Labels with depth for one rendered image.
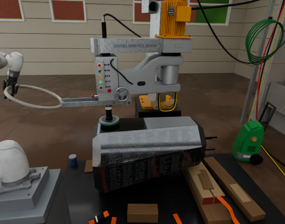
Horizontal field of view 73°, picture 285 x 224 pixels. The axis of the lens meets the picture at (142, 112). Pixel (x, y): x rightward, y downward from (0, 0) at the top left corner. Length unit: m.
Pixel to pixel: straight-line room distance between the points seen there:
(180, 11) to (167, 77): 0.60
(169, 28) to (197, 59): 6.75
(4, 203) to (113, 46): 1.35
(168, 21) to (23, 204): 1.77
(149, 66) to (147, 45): 0.19
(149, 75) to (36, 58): 6.94
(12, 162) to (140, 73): 1.25
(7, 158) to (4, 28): 7.70
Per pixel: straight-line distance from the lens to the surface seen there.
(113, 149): 1.93
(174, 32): 1.97
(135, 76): 1.90
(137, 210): 2.12
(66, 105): 1.97
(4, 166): 1.34
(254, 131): 3.01
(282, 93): 4.23
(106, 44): 1.80
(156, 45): 1.90
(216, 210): 2.29
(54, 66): 8.39
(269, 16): 4.07
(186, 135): 2.10
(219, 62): 9.12
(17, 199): 1.36
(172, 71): 2.02
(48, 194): 1.44
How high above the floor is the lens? 1.77
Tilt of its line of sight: 24 degrees down
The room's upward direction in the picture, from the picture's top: 1 degrees clockwise
